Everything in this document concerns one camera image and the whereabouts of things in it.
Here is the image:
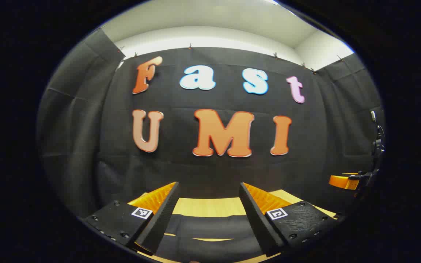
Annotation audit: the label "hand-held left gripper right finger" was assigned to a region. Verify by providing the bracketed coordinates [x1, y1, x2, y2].
[239, 182, 344, 257]

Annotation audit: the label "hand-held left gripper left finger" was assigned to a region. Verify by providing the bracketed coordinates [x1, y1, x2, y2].
[83, 182, 180, 255]

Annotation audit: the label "dark blue jeans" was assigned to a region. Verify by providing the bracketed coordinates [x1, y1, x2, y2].
[155, 214, 269, 263]

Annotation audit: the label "black backdrop cloth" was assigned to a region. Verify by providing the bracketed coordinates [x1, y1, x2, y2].
[37, 29, 384, 220]

